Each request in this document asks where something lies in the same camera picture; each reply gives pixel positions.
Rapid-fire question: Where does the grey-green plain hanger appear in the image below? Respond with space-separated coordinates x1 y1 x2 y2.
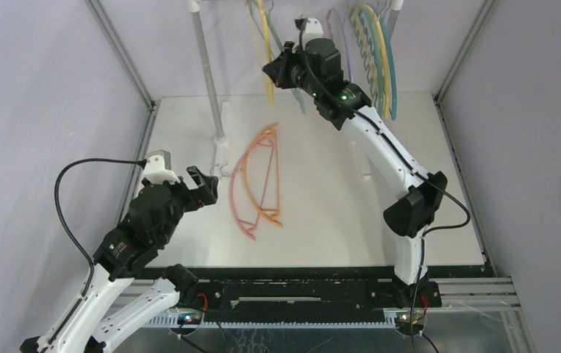
266 0 307 114

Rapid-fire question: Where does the purple wavy hanger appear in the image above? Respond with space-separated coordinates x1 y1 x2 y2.
326 7 354 81

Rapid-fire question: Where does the yellow wavy hanger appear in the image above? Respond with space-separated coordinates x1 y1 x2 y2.
348 4 393 120

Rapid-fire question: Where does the orange plain hanger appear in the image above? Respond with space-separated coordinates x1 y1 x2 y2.
241 123 283 229

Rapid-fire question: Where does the green wavy hanger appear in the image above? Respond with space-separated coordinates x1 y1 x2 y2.
354 4 386 119

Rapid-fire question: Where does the blue wavy hanger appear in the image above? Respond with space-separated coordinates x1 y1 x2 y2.
374 10 398 121

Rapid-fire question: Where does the yellow plain hanger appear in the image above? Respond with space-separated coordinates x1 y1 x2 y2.
246 0 276 109

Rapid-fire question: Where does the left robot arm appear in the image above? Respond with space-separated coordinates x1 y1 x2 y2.
19 166 218 352

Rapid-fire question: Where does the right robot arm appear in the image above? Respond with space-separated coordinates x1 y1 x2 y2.
262 38 448 306

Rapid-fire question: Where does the white clothes rack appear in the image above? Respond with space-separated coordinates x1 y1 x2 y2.
187 1 404 178

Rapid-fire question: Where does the pink plain hanger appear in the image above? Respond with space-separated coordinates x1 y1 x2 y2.
222 127 279 241

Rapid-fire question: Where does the left circuit board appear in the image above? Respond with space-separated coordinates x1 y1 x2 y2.
176 313 203 327

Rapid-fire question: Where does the circuit board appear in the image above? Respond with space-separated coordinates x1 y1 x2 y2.
176 313 203 327
395 314 423 326

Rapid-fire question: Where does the right circuit board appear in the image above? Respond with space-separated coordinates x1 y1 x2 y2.
395 314 423 326

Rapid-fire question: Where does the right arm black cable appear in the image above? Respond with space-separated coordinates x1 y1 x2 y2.
293 18 472 353

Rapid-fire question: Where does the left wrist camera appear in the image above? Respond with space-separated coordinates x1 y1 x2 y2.
141 149 181 185

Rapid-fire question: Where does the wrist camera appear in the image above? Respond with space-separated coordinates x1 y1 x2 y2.
293 16 324 52
141 149 181 185

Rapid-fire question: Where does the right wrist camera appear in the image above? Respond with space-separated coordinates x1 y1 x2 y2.
293 16 324 52

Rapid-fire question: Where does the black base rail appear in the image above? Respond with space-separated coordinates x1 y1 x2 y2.
134 265 496 325

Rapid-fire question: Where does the aluminium frame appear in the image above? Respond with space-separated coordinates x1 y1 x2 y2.
80 0 539 353

